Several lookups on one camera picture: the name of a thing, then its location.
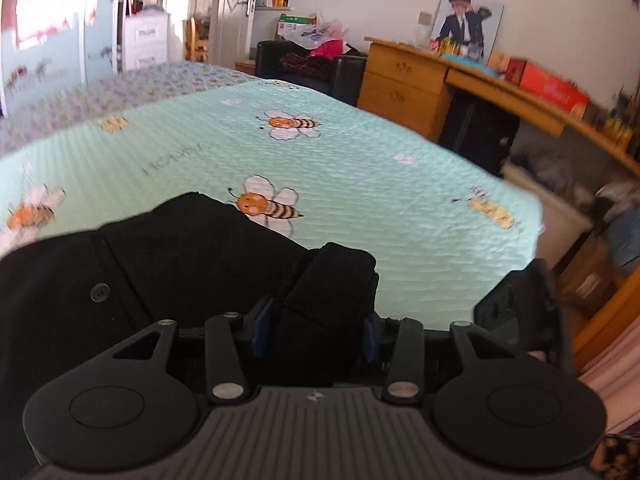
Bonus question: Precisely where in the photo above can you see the mint quilted bee bedspread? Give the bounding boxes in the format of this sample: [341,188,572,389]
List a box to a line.
[0,80,546,333]

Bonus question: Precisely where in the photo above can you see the wooden desk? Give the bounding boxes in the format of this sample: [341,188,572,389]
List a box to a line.
[357,36,640,177]

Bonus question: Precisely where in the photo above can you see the yellow snack packet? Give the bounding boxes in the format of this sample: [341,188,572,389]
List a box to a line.
[432,37,467,57]

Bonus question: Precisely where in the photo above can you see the white door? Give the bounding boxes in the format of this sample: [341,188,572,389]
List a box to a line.
[207,0,262,67]

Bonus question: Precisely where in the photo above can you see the beige storage bin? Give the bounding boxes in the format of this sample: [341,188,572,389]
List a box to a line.
[500,160,597,272]

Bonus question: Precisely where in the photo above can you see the dark clothes pile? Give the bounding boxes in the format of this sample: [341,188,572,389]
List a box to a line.
[510,142,598,203]

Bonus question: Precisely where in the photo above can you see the white drawer cabinet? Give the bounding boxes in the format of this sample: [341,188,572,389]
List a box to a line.
[122,9,169,72]

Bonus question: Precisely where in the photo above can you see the white plastic bag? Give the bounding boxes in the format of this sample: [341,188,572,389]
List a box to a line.
[290,19,347,50]

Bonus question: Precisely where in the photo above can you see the teal pencil case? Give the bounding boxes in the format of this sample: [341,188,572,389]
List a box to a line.
[450,55,502,79]

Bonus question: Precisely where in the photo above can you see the pink clothing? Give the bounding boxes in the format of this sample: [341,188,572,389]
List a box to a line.
[309,39,347,59]

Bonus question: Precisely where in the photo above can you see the green cardboard box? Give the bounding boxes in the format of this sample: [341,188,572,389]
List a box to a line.
[277,14,318,42]

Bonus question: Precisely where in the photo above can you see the black armchair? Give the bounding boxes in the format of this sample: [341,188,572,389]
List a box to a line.
[255,40,369,107]

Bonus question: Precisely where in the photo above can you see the black pants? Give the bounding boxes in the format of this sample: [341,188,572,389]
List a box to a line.
[0,191,381,466]

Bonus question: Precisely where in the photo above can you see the pale pink cloth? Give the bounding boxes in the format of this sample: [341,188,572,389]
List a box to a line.
[575,327,640,436]

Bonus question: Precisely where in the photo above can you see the heart print bed sheet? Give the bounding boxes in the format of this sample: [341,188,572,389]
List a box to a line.
[0,60,268,157]

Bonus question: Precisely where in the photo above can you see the red box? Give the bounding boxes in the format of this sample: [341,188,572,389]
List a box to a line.
[505,57,591,122]

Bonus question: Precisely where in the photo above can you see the wooden chair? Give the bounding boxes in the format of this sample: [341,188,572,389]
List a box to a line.
[183,16,212,64]

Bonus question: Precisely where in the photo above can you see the sliding door wardrobe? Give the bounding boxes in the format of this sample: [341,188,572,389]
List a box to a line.
[0,0,128,117]

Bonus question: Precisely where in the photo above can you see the uniform portrait photo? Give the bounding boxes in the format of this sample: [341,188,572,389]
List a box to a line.
[430,0,505,61]

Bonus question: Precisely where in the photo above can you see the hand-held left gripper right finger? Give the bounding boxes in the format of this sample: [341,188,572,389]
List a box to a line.
[363,314,530,406]

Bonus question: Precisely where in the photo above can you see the black computer case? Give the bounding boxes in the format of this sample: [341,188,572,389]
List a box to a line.
[439,94,522,177]

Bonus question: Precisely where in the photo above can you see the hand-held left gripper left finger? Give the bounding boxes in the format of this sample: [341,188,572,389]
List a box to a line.
[111,296,275,406]

